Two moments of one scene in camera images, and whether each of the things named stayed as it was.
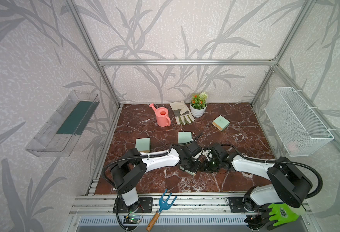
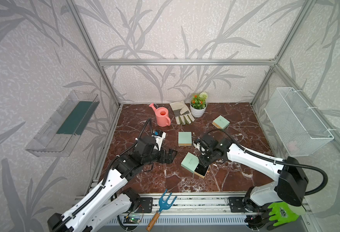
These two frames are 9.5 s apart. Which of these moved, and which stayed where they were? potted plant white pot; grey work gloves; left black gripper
Moved: left black gripper
Stayed: potted plant white pot; grey work gloves
